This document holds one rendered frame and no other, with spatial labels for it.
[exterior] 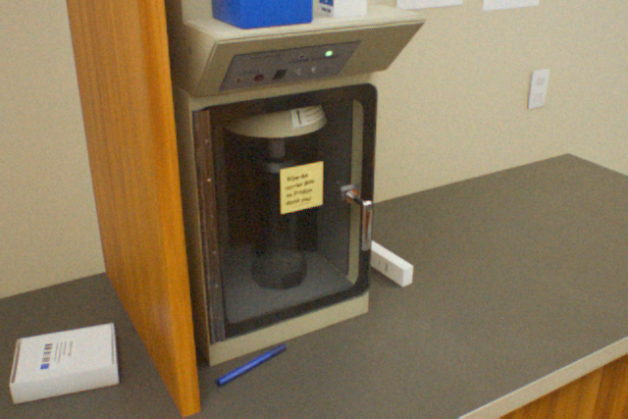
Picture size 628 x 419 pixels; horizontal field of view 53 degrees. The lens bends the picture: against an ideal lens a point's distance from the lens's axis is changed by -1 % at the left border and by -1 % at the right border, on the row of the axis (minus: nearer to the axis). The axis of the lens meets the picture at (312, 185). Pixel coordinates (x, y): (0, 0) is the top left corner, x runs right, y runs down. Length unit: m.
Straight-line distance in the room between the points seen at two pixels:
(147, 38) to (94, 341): 0.57
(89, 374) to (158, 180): 0.40
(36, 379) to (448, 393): 0.64
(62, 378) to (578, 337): 0.88
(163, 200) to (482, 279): 0.76
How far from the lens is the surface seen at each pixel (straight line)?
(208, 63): 0.82
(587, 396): 1.37
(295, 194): 1.02
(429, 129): 1.75
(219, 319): 1.06
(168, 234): 0.86
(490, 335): 1.22
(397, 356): 1.14
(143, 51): 0.78
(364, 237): 1.07
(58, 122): 1.33
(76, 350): 1.15
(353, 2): 0.90
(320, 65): 0.92
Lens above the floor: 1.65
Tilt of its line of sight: 23 degrees down
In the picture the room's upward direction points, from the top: straight up
